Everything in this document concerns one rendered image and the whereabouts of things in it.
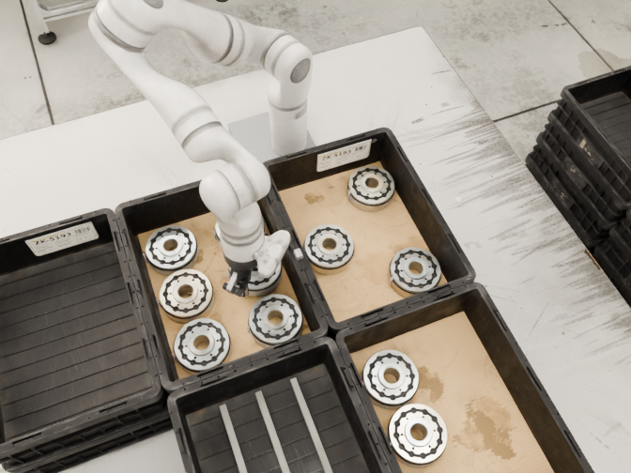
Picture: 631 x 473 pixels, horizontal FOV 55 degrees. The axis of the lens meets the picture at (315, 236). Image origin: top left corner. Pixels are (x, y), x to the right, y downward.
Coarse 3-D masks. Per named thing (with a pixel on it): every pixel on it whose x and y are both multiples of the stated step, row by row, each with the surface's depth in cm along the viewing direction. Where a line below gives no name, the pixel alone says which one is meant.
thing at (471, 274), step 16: (384, 128) 130; (336, 144) 127; (272, 160) 124; (288, 160) 125; (416, 176) 123; (272, 192) 120; (432, 208) 120; (288, 224) 117; (448, 240) 116; (304, 256) 113; (464, 256) 114; (320, 288) 110; (432, 288) 111; (448, 288) 111; (320, 304) 108; (400, 304) 109; (352, 320) 107
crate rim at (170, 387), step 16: (160, 192) 119; (176, 192) 120; (272, 208) 118; (128, 240) 115; (128, 256) 112; (304, 272) 111; (144, 288) 109; (304, 288) 110; (144, 304) 107; (144, 320) 106; (320, 320) 107; (304, 336) 105; (320, 336) 105; (160, 352) 103; (256, 352) 103; (272, 352) 103; (160, 368) 101; (224, 368) 102; (176, 384) 100
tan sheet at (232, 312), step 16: (176, 224) 127; (192, 224) 128; (208, 224) 128; (144, 240) 125; (208, 240) 126; (208, 256) 124; (208, 272) 122; (224, 272) 122; (160, 288) 120; (288, 288) 121; (224, 304) 118; (240, 304) 118; (224, 320) 117; (240, 320) 117; (272, 320) 117; (304, 320) 117; (176, 336) 115; (240, 336) 115; (240, 352) 113; (176, 368) 112
